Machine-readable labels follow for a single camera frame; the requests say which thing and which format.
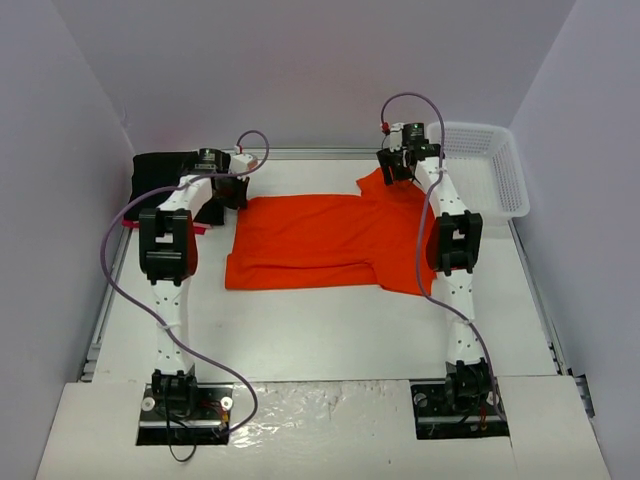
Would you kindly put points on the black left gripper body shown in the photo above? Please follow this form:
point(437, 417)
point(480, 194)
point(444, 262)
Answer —
point(236, 191)

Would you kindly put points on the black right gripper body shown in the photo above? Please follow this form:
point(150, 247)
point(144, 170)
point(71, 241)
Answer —
point(391, 167)

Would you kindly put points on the orange t shirt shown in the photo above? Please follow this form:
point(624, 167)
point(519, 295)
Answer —
point(333, 240)

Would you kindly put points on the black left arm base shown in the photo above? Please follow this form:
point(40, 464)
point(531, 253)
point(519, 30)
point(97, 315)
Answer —
point(203, 421)

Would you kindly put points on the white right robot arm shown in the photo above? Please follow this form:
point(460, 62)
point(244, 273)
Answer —
point(451, 251)

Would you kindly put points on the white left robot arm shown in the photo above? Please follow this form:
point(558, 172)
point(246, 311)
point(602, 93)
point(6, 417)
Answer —
point(191, 189)

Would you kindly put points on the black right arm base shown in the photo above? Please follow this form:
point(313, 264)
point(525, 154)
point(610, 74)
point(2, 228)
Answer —
point(435, 418)

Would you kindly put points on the magenta folded t shirt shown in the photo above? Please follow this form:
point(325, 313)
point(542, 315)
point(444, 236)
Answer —
point(198, 229)

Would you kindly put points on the black folded t shirt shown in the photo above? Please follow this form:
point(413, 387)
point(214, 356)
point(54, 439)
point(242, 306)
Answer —
point(161, 169)

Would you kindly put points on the white plastic basket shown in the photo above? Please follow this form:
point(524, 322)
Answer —
point(485, 167)

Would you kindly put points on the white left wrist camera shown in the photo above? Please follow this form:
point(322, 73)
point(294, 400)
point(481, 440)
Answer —
point(242, 164)

